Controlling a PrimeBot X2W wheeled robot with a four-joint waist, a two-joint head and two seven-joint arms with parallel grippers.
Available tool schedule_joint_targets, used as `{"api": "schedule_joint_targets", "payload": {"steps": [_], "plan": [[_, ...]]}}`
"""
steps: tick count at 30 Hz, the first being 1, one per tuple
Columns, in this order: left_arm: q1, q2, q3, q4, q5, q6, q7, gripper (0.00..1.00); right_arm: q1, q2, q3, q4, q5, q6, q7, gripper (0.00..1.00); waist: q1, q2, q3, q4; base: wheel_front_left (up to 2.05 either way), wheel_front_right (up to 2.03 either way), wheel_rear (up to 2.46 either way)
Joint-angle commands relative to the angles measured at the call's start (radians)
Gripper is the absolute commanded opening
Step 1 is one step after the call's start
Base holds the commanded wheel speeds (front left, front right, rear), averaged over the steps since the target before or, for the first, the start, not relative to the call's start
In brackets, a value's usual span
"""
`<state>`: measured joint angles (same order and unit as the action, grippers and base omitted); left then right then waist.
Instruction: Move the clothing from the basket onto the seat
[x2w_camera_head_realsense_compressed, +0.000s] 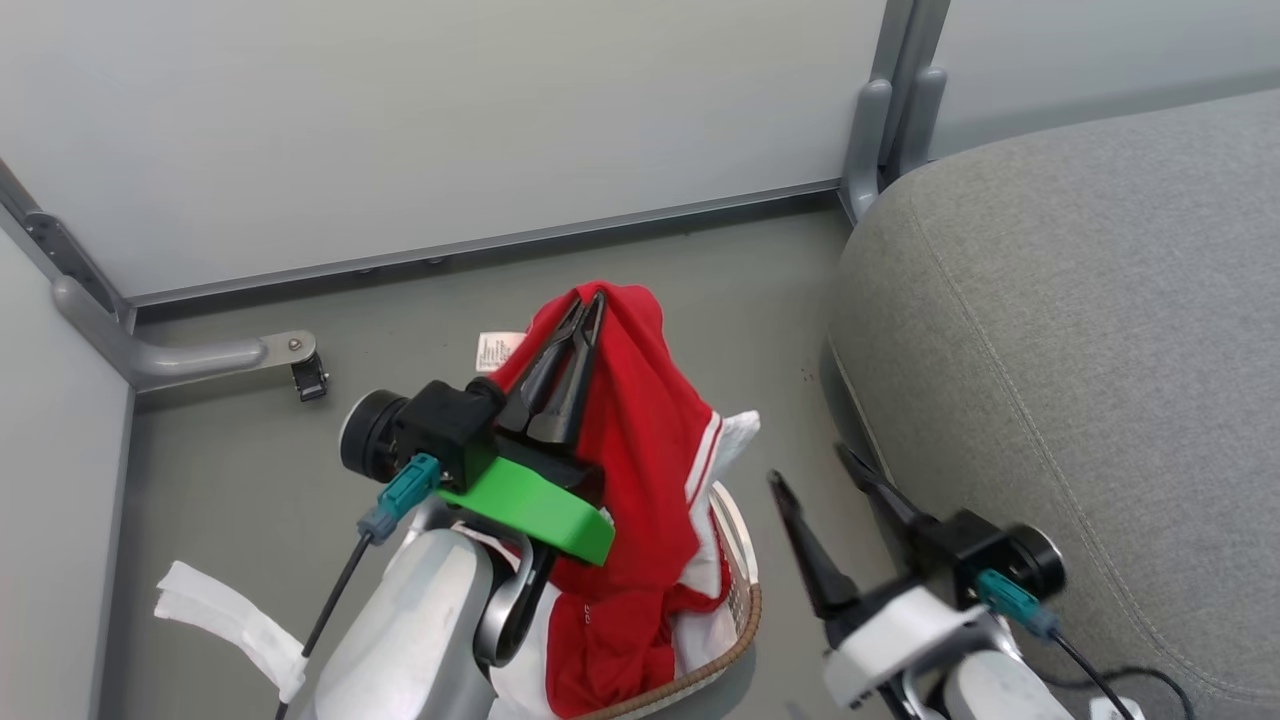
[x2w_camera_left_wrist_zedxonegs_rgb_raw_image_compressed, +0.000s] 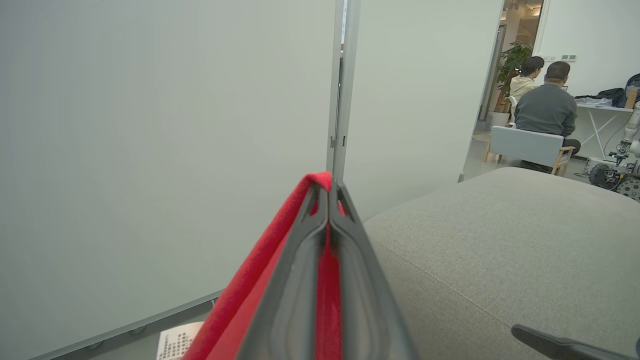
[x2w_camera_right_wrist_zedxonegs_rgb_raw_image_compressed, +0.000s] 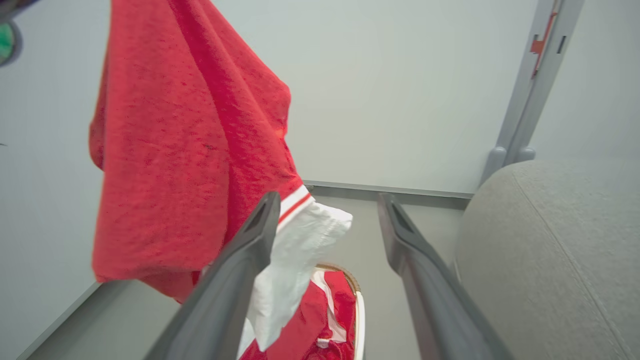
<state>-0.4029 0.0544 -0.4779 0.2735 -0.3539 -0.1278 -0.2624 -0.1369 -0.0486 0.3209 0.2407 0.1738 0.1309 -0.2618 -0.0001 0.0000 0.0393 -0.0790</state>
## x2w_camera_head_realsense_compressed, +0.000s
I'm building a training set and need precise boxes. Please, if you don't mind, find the grey fabric sofa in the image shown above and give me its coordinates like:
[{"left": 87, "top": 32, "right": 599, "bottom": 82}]
[{"left": 821, "top": 88, "right": 1280, "bottom": 720}]

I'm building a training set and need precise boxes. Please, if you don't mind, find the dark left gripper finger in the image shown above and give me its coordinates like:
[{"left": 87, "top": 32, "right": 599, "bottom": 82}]
[
  {"left": 497, "top": 296, "right": 588, "bottom": 435},
  {"left": 527, "top": 289, "right": 608, "bottom": 447}
]

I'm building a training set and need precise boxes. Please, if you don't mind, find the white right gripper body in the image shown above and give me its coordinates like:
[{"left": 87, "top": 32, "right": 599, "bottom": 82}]
[{"left": 824, "top": 584, "right": 1003, "bottom": 710}]

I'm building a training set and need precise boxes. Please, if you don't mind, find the black caster wheel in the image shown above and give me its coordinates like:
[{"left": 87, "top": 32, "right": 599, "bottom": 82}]
[{"left": 290, "top": 352, "right": 331, "bottom": 403}]

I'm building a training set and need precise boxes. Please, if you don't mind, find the grey partition corner post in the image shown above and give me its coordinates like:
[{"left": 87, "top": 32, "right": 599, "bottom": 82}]
[{"left": 837, "top": 0, "right": 952, "bottom": 227}]

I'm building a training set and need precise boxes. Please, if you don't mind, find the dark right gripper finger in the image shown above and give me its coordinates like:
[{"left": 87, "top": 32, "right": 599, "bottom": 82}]
[
  {"left": 768, "top": 470, "right": 863, "bottom": 621},
  {"left": 836, "top": 444, "right": 958, "bottom": 563}
]

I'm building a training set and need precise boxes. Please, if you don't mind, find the white laundry basket brown rim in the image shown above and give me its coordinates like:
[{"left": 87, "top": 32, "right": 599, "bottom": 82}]
[{"left": 574, "top": 480, "right": 764, "bottom": 720}]

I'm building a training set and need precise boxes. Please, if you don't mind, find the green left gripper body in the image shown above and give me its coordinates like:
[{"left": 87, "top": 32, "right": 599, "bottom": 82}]
[{"left": 437, "top": 440, "right": 616, "bottom": 567}]

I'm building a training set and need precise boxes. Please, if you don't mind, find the grey partition bottom rail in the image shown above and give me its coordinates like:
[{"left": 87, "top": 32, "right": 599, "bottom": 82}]
[{"left": 128, "top": 178, "right": 843, "bottom": 307}]

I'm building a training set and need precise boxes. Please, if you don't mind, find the black cable with teal plug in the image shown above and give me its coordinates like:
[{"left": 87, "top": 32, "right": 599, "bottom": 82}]
[
  {"left": 274, "top": 453, "right": 444, "bottom": 720},
  {"left": 974, "top": 568, "right": 1198, "bottom": 720}
]

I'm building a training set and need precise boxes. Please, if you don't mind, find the grey partition side post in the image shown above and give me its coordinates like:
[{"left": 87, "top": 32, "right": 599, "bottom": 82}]
[{"left": 0, "top": 158, "right": 138, "bottom": 333}]

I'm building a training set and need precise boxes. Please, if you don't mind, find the grey partition support foot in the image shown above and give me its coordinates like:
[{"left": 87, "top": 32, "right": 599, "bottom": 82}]
[{"left": 51, "top": 274, "right": 319, "bottom": 394}]

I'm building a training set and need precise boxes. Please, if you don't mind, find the red garment with white stripes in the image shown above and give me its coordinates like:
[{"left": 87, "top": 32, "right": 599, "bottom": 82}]
[{"left": 477, "top": 281, "right": 733, "bottom": 720}]

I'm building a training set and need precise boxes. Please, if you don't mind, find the white cloth liner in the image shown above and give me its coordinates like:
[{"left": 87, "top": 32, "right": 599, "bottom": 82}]
[{"left": 455, "top": 409, "right": 762, "bottom": 720}]

